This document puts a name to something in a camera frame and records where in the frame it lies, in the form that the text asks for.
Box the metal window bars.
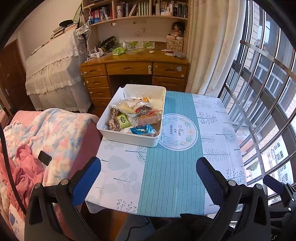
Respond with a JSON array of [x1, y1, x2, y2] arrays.
[[219, 1, 295, 186]]

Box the wooden bookshelf hutch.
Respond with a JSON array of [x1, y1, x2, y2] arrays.
[[82, 1, 188, 52]]

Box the black cable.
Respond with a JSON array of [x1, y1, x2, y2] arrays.
[[0, 123, 27, 215]]

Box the white orange oats bar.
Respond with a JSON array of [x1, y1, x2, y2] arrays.
[[140, 97, 149, 102]]

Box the bread pack clear wrapper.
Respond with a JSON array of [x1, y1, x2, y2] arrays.
[[110, 98, 152, 117]]

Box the cream curtain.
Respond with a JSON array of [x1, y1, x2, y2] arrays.
[[186, 0, 246, 97]]

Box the green tissue pack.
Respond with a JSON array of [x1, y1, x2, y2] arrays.
[[112, 47, 126, 56]]

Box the wooden desk with drawers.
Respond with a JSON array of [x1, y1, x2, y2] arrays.
[[80, 50, 190, 116]]

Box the lace covered cabinet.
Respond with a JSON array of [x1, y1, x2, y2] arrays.
[[25, 30, 91, 113]]

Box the clear bag orange cookies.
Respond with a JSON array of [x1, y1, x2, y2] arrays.
[[137, 113, 162, 126]]

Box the doll on desk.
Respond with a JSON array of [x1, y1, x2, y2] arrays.
[[166, 21, 185, 40]]

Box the black phone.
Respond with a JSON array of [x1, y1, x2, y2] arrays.
[[38, 151, 52, 166]]

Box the pink towel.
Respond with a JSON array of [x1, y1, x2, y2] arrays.
[[1, 144, 45, 213]]

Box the red dates zip bag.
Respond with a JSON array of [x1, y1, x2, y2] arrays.
[[135, 105, 161, 115]]

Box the leaf print tablecloth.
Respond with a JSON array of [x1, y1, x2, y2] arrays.
[[86, 91, 246, 217]]

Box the black floral bag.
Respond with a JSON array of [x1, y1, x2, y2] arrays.
[[98, 36, 119, 54]]

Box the brown wooden door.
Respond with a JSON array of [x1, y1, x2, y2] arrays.
[[1, 40, 35, 114]]

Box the green pineapple cake pack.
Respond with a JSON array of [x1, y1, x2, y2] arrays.
[[115, 113, 132, 130]]

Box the peanut brittle clear pack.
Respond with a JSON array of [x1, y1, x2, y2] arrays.
[[110, 108, 121, 118]]

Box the pastel floral blanket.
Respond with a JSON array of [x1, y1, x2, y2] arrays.
[[0, 107, 100, 241]]

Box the blue foil candy pack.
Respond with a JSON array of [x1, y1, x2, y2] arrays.
[[130, 124, 158, 137]]

